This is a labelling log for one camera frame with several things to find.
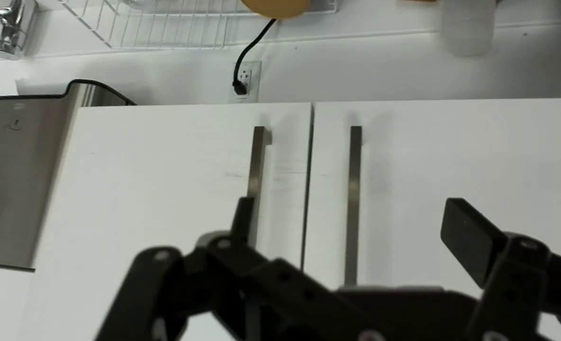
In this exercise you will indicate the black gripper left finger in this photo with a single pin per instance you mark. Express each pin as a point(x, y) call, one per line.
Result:
point(186, 284)

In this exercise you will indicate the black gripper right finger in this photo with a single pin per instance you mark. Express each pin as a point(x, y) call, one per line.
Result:
point(514, 276)

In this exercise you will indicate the white cabinet door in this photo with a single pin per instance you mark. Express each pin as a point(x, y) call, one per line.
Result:
point(154, 189)
point(457, 157)

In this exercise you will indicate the stainless steel range hood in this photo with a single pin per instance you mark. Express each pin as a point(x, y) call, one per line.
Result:
point(15, 176)

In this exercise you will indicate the round wooden board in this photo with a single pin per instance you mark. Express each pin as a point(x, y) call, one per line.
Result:
point(273, 7)

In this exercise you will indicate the chrome faucet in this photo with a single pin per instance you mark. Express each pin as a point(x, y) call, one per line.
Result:
point(8, 24)

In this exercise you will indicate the white wall outlet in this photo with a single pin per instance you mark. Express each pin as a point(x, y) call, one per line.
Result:
point(254, 73)

